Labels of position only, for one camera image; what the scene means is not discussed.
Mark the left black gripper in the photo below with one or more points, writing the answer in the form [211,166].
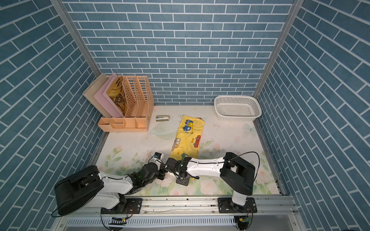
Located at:
[162,170]

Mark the pink folder board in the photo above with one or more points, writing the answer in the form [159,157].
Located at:
[105,101]

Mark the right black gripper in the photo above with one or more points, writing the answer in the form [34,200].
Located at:
[181,182]

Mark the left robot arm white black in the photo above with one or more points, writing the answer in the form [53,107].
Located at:
[92,188]

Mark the floral table mat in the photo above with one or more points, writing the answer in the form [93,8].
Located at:
[126,152]

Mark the grey white stapler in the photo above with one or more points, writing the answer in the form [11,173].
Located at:
[162,118]

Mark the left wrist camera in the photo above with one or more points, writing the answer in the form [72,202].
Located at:
[158,158]

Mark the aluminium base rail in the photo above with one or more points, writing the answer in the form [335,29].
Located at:
[205,205]

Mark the yellow brown patterned book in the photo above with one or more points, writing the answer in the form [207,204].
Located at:
[115,93]

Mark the peach desk file organizer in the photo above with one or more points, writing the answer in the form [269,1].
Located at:
[140,104]

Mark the white plastic mesh basket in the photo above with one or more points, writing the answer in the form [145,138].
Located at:
[233,108]

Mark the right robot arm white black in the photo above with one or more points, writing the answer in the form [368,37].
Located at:
[236,172]

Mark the yellow car print pillowcase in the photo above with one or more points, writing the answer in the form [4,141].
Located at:
[188,136]

